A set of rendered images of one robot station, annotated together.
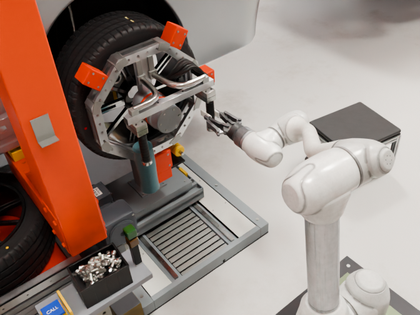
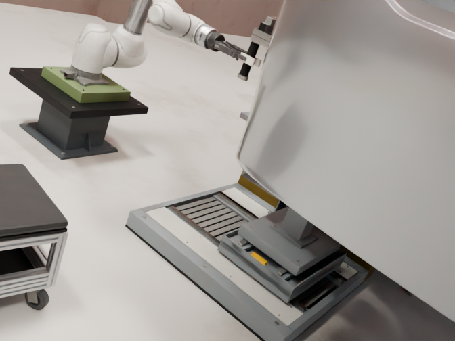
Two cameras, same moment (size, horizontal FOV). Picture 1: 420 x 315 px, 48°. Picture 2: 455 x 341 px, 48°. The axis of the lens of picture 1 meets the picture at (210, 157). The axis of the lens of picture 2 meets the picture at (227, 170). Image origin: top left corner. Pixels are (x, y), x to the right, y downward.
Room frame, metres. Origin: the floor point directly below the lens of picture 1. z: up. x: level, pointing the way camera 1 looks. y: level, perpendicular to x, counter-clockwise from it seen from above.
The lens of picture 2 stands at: (3.52, -0.78, 1.19)
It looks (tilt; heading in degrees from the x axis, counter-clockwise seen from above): 23 degrees down; 155
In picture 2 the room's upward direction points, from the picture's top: 21 degrees clockwise
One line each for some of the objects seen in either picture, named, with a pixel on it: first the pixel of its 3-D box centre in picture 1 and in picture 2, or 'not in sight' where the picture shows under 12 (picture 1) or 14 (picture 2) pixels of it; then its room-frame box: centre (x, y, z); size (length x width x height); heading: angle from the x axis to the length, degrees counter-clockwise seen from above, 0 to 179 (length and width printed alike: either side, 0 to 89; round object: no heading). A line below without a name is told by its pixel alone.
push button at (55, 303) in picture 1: (52, 311); not in sight; (1.00, 0.63, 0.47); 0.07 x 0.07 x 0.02; 35
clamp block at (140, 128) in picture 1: (136, 124); not in sight; (1.51, 0.28, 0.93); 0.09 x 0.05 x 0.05; 35
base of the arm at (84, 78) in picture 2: not in sight; (82, 73); (0.95, -0.53, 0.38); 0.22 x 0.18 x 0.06; 131
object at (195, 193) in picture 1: (149, 195); (285, 251); (1.92, 0.36, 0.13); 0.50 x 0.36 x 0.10; 125
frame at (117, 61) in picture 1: (147, 102); not in sight; (1.78, 0.26, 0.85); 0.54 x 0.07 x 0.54; 125
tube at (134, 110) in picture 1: (136, 87); not in sight; (1.62, 0.27, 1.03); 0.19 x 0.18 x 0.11; 35
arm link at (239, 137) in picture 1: (244, 137); (207, 37); (1.50, -0.15, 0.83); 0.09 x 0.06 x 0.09; 125
